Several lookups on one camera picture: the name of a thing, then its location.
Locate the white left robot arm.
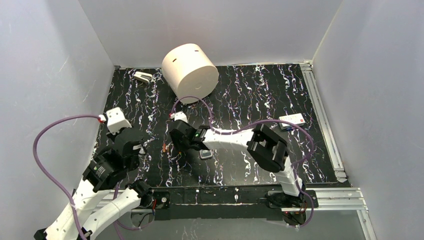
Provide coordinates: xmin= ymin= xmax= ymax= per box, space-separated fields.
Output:
xmin=33 ymin=128 xmax=154 ymax=240

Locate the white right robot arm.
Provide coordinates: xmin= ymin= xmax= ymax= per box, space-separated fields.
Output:
xmin=168 ymin=120 xmax=303 ymax=197

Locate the small grey remote control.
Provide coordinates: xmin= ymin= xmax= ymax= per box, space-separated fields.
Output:
xmin=199 ymin=149 xmax=213 ymax=160

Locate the white cylindrical container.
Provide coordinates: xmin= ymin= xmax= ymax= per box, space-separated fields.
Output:
xmin=161 ymin=43 xmax=219 ymax=105

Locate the white stapler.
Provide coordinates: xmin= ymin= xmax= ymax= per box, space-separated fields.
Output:
xmin=133 ymin=71 xmax=153 ymax=84

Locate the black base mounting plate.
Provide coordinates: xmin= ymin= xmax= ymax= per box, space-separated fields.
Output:
xmin=145 ymin=185 xmax=307 ymax=226

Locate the white battery box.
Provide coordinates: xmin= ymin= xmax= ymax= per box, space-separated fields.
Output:
xmin=278 ymin=113 xmax=306 ymax=130

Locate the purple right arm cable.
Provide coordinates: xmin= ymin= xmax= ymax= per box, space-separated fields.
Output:
xmin=171 ymin=96 xmax=316 ymax=229

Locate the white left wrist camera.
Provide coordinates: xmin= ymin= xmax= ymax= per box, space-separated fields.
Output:
xmin=98 ymin=107 xmax=132 ymax=135

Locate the aluminium frame rail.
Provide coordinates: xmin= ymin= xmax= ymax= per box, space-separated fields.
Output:
xmin=299 ymin=61 xmax=377 ymax=240

